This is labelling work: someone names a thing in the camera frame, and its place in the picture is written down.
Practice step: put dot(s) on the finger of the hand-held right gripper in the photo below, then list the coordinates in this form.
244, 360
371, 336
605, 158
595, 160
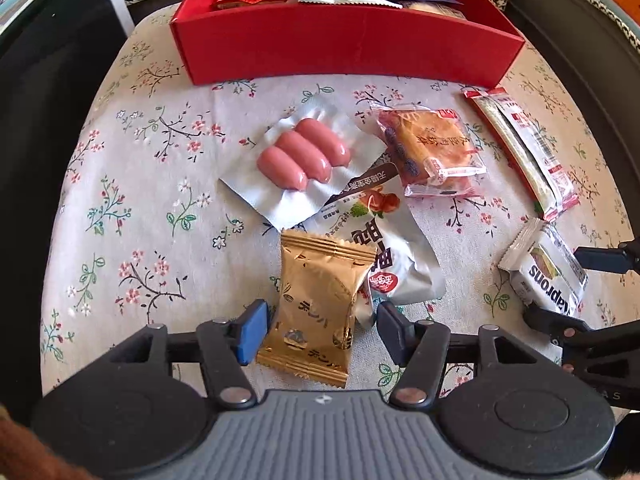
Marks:
600, 258
555, 325

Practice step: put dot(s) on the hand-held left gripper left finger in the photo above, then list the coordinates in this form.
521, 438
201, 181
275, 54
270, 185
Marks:
252, 331

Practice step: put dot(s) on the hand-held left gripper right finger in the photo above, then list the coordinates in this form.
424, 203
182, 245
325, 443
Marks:
392, 331

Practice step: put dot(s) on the white wafer packet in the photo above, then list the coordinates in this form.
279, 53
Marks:
550, 270

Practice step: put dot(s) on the gold foil snack packet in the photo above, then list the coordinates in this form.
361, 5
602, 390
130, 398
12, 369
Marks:
315, 305

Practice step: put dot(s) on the white date snack packet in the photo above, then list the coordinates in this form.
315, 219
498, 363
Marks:
395, 255

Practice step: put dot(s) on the long red white bar packet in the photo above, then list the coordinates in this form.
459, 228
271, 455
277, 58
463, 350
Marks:
525, 150

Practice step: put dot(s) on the pink sausage pack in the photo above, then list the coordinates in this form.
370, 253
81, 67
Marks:
300, 155

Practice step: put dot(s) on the clear red cake packet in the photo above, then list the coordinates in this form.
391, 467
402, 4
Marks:
430, 150

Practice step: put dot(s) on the red cardboard box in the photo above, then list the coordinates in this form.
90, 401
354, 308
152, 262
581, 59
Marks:
350, 45

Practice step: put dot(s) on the person's left forearm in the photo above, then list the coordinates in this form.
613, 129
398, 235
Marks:
25, 450

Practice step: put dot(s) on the houndstooth trimmed sofa cover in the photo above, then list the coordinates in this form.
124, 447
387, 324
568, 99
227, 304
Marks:
627, 32

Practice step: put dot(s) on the black glass coffee table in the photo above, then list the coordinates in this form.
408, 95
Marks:
40, 85

